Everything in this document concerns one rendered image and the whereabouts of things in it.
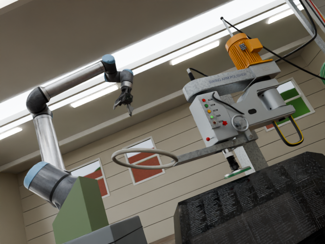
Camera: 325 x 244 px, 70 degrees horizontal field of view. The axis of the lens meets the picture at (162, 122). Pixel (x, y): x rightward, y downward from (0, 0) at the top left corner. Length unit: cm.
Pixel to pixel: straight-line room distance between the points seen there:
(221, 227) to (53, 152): 114
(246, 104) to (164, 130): 653
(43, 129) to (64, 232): 74
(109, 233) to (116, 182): 771
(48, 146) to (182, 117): 724
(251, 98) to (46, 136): 163
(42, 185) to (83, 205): 24
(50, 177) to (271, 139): 785
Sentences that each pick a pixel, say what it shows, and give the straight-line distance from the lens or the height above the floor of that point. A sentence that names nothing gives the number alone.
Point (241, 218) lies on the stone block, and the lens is 166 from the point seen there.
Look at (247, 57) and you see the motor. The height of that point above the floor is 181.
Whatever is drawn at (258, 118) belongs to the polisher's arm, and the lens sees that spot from 209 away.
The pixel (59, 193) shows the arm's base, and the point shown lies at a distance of 118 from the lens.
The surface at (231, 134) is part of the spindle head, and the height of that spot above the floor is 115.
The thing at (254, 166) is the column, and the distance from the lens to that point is 270.
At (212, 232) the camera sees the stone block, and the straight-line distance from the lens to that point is 166.
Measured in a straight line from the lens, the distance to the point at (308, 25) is 452.
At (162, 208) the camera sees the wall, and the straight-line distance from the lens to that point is 821.
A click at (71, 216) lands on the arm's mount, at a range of 111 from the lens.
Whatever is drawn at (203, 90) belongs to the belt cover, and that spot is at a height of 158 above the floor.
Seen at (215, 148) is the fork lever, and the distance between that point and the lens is 184.
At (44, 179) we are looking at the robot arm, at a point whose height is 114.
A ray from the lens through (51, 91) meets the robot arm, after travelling 166.
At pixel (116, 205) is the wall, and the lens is 868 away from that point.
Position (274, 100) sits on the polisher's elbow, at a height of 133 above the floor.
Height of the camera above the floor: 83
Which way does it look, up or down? 19 degrees up
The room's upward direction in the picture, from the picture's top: 22 degrees counter-clockwise
